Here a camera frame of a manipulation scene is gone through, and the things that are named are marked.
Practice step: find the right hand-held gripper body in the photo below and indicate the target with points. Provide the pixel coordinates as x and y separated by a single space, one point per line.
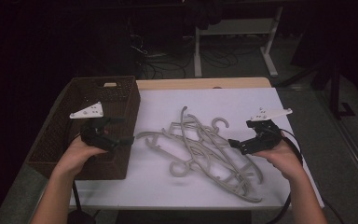
265 140

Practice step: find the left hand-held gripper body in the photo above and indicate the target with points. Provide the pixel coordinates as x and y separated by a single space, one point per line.
98 137

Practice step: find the brown woven basket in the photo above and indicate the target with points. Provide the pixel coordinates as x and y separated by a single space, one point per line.
122 152

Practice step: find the grey plastic clothes hanger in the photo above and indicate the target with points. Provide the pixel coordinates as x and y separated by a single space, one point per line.
172 170
184 127
149 133
245 196

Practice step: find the person's right hand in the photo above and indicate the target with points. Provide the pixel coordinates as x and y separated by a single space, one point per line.
284 158

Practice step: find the person's left hand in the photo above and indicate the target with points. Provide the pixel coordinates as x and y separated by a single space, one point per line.
73 158

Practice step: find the black metal stand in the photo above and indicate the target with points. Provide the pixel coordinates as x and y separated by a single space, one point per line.
334 93

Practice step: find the dark hanging cloth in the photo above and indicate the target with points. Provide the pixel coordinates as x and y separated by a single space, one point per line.
203 14

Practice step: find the white metal desk frame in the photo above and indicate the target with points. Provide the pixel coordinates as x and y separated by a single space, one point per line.
236 26

